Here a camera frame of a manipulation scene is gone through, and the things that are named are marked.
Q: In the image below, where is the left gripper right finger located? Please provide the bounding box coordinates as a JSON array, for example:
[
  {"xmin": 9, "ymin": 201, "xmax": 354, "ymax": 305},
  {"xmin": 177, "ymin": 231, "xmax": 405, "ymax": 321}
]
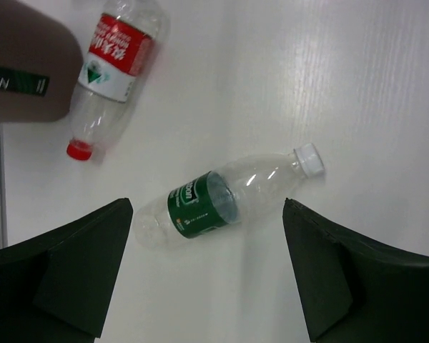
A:
[{"xmin": 282, "ymin": 199, "xmax": 429, "ymax": 342}]

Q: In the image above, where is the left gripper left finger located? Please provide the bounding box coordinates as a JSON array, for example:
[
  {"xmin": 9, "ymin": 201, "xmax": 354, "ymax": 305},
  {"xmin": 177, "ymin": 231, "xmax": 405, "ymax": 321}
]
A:
[{"xmin": 0, "ymin": 198, "xmax": 133, "ymax": 342}]

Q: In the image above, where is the green-label clear water bottle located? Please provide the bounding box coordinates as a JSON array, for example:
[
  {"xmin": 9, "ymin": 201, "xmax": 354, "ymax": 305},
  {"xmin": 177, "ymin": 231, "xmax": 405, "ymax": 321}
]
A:
[{"xmin": 132, "ymin": 143, "xmax": 325, "ymax": 249}]

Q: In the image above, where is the brown plastic waste bin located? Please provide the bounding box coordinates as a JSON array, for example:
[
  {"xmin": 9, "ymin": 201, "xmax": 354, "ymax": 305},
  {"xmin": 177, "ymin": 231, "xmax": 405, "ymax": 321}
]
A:
[{"xmin": 0, "ymin": 1, "xmax": 83, "ymax": 123}]

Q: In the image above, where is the red-label clear water bottle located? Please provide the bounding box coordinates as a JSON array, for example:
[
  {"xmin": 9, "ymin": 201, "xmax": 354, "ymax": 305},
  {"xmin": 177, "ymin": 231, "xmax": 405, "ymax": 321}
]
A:
[{"xmin": 66, "ymin": 1, "xmax": 168, "ymax": 161}]

